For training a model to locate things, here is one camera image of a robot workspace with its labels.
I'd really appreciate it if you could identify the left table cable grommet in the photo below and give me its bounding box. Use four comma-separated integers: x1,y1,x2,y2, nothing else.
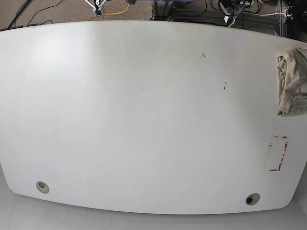
36,181,50,194

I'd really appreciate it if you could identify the table cable grommet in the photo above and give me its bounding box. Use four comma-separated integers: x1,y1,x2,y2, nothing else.
245,193,260,206
36,181,50,194

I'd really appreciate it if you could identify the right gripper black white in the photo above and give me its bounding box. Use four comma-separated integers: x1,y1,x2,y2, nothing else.
85,0,107,16

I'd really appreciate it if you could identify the red tape rectangle marking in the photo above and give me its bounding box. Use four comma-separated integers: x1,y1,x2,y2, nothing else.
266,136,288,172

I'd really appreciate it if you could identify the beige grey t-shirt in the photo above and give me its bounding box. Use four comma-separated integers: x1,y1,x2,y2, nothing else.
277,47,307,117

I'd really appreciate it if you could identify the yellow cable on floor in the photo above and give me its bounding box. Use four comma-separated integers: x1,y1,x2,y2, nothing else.
88,2,131,22

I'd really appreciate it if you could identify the right table cable grommet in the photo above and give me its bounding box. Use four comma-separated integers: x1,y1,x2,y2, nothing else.
245,193,260,206

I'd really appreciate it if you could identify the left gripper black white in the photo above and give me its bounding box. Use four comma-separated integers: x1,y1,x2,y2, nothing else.
218,0,254,24

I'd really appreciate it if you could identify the white cable on floor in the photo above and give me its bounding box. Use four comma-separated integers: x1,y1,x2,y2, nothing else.
227,11,287,28

